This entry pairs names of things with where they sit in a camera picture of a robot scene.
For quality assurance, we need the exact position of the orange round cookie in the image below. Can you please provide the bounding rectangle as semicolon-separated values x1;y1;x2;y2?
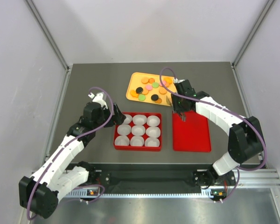
159;87;167;95
141;77;149;84
141;89;149;96

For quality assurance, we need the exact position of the black sandwich cookie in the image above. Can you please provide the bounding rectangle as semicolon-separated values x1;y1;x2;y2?
135;87;143;94
151;94;159;102

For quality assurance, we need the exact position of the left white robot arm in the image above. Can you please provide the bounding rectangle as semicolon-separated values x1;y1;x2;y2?
19;87;126;221

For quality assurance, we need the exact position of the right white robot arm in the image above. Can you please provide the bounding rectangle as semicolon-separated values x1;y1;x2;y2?
171;78;266;185

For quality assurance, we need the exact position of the white paper cup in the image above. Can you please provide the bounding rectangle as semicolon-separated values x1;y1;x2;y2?
133;114;147;126
117;124;132;136
123;114;133;125
147;115;161;127
131;125;146;136
146;126;161;138
114;135;130;147
130;136;145;147
144;137;160;147

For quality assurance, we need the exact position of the green round cookie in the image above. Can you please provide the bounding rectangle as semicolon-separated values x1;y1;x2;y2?
138;94;146;101
152;82;159;88

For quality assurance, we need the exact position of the red box lid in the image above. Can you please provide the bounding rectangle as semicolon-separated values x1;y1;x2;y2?
172;111;211;153

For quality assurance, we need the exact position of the red compartment box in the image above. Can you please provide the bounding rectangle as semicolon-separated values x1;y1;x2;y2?
113;112;162;152

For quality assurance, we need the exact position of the orange plastic tray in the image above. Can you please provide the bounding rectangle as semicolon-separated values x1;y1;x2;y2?
126;72;177;106

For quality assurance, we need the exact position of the orange star cookie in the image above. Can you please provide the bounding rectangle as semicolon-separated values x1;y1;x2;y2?
130;90;138;98

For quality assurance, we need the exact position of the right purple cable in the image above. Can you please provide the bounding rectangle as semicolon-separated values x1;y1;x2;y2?
159;67;267;203

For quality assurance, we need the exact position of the purple cable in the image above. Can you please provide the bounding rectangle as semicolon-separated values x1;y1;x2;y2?
159;67;267;203
25;86;115;221

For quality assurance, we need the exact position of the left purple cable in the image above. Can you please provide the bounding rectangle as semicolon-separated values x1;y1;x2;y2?
25;86;115;221

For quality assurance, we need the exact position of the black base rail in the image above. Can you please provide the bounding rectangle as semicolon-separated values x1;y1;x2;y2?
66;161;236;195

